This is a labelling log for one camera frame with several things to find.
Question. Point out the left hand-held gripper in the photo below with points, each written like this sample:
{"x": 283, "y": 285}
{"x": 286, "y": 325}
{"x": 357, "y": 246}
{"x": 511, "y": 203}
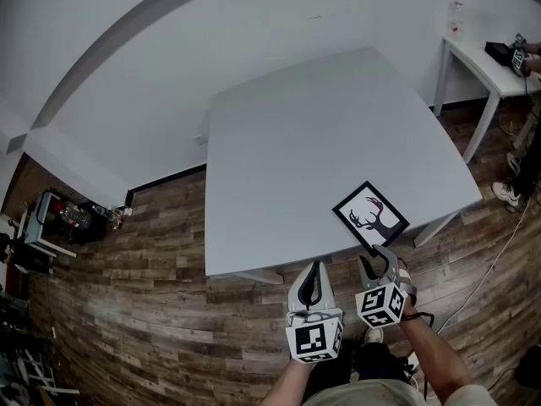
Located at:
{"x": 313, "y": 338}

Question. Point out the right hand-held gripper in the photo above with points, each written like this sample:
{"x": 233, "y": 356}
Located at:
{"x": 380, "y": 305}

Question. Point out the black picture frame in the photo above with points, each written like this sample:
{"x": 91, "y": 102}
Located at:
{"x": 372, "y": 214}

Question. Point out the person's right forearm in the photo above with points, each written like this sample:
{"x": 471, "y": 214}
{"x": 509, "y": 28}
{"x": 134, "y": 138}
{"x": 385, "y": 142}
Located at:
{"x": 435, "y": 353}

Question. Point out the person's left forearm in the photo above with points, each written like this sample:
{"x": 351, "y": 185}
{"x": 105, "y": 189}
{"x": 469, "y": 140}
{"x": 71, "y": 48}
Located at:
{"x": 287, "y": 385}

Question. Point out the person's right hand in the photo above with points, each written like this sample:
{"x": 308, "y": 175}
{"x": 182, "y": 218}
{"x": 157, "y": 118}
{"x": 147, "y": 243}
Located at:
{"x": 411, "y": 309}

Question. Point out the person's white shoe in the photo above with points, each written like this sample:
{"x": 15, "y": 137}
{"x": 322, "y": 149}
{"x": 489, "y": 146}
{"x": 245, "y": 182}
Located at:
{"x": 505, "y": 192}
{"x": 373, "y": 335}
{"x": 512, "y": 162}

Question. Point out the person's black trousers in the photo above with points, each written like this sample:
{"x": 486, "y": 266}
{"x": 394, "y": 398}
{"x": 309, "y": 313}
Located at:
{"x": 376, "y": 360}

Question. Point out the person's beige shirt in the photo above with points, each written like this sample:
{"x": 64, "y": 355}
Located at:
{"x": 372, "y": 393}

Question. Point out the small clear bottle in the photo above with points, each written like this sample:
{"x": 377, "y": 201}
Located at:
{"x": 101, "y": 210}

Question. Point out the black crate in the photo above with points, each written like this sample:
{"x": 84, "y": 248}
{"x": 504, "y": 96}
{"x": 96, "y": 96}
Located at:
{"x": 95, "y": 226}

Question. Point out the small white table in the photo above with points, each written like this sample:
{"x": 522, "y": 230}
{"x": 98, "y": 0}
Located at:
{"x": 477, "y": 64}

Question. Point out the large clear water bottle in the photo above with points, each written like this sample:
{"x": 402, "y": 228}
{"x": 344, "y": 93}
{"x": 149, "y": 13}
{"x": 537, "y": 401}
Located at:
{"x": 75, "y": 216}

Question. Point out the black box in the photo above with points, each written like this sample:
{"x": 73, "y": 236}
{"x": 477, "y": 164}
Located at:
{"x": 496, "y": 50}

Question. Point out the clear dispenser bottle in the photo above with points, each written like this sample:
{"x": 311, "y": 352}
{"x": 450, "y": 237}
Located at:
{"x": 455, "y": 21}

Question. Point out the grey metal cart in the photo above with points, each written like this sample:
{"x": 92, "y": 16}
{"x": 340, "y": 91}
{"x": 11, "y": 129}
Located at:
{"x": 34, "y": 226}

